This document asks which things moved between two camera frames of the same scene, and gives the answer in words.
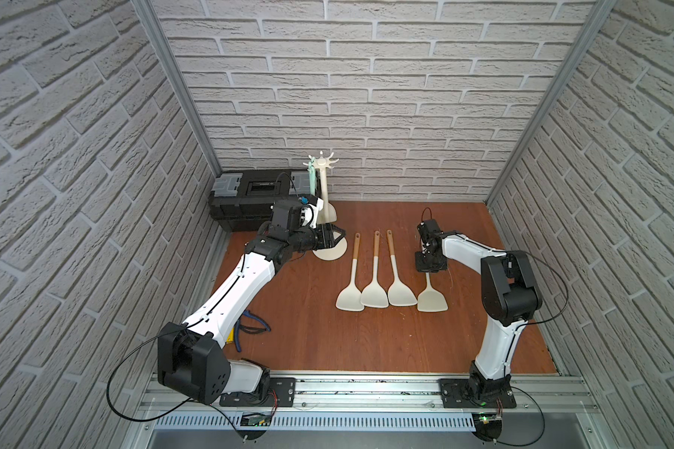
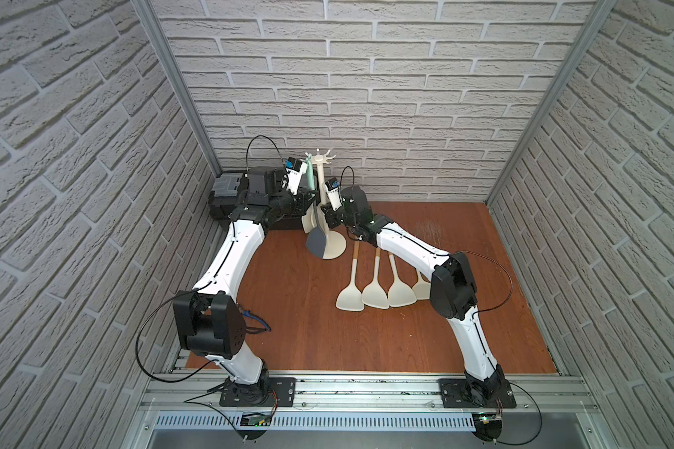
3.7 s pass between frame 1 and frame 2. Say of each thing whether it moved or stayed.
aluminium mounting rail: stayed
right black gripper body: moved
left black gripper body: moved
